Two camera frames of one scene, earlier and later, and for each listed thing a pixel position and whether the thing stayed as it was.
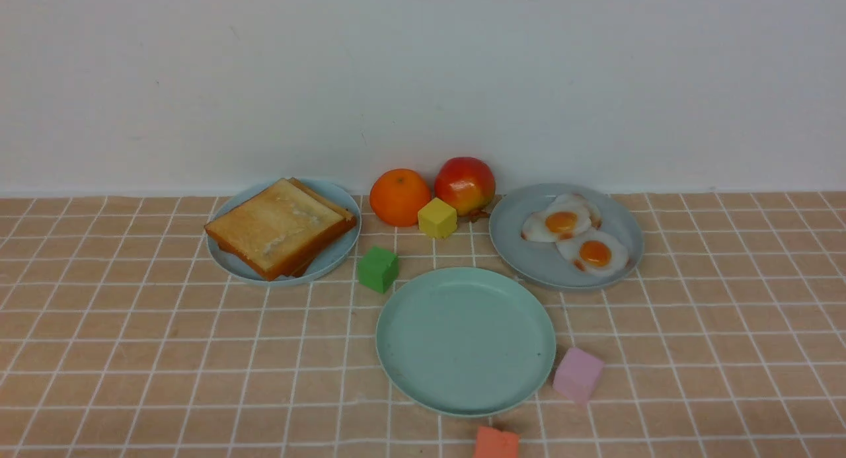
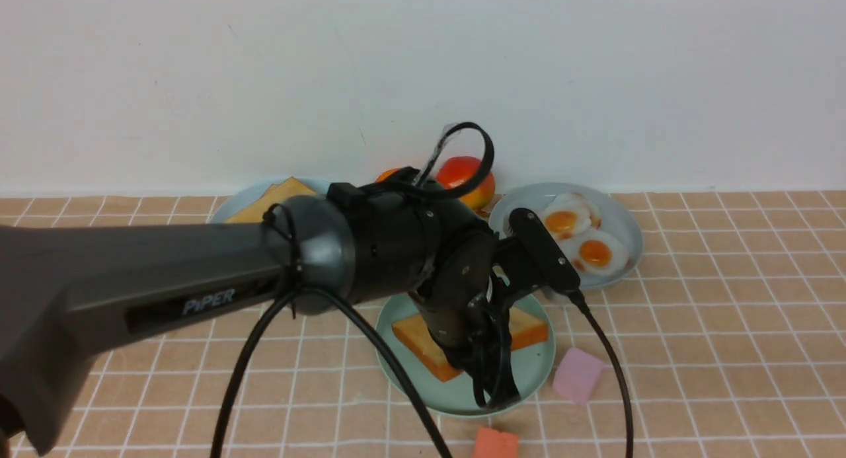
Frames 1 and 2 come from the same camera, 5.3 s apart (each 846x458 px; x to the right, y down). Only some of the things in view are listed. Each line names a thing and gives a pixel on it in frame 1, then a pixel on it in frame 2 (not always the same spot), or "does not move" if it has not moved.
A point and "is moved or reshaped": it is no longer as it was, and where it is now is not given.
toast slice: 349,223 is moved or reshaped
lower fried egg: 596,252 does not move
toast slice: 271,233 is moved or reshaped
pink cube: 577,375 does not move
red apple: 466,183 does not move
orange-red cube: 492,443 does not move
